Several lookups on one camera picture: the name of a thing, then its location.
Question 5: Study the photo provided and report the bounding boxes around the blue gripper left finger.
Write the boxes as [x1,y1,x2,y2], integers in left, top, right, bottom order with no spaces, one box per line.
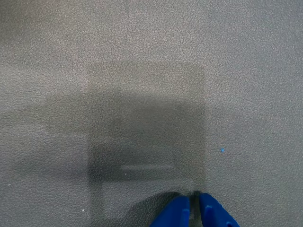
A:
[149,195,191,227]

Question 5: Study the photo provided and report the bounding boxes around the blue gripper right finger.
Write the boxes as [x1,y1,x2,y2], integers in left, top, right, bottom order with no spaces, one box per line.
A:
[198,192,241,227]

